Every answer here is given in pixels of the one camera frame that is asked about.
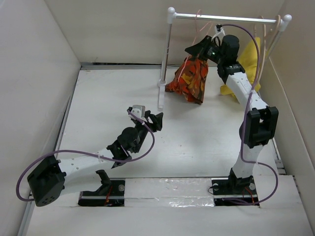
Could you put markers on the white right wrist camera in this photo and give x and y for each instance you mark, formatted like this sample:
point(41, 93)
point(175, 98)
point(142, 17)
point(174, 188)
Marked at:
point(219, 30)

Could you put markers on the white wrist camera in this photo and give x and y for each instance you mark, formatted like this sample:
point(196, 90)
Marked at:
point(219, 30)
point(137, 113)

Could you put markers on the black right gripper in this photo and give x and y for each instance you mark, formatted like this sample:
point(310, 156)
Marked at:
point(201, 47)

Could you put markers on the orange camouflage trousers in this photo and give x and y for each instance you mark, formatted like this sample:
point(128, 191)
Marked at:
point(190, 80)

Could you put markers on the pink wire hanger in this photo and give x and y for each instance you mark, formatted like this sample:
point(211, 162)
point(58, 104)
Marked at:
point(198, 31)

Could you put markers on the white clothes rack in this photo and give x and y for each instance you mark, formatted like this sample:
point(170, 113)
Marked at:
point(172, 15)

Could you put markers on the wooden hanger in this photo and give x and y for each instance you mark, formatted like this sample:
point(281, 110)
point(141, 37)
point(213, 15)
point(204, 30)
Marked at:
point(264, 42)

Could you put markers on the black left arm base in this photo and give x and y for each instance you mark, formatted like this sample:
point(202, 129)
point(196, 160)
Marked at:
point(111, 196)

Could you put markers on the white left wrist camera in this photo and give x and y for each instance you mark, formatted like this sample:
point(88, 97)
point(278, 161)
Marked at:
point(137, 113)

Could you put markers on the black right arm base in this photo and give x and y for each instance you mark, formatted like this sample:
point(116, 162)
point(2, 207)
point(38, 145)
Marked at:
point(224, 195)

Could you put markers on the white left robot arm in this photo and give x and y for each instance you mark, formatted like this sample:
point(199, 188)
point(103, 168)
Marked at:
point(54, 177)

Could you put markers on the yellow garment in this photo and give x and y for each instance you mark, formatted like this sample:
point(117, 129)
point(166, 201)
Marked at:
point(248, 59)

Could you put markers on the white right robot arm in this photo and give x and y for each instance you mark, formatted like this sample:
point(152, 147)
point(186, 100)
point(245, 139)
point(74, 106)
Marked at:
point(260, 120)

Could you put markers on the aluminium frame rail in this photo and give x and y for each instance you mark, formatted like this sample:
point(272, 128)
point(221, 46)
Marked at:
point(26, 219)

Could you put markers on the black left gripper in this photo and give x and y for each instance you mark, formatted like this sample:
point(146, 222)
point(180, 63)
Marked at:
point(155, 120)

